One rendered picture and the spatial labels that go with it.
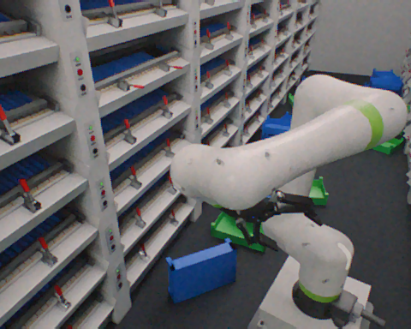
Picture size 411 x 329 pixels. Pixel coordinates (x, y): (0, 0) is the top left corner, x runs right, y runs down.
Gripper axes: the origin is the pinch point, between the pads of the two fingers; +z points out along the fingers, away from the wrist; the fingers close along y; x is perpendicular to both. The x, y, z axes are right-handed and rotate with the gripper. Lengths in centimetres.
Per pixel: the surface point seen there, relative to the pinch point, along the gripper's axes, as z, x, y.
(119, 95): -43, -49, 23
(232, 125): 52, -137, 41
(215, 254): 27, -30, 50
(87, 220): -30, -25, 56
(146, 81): -35, -63, 19
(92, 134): -46, -34, 30
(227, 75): 18, -130, 16
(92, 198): -34, -25, 46
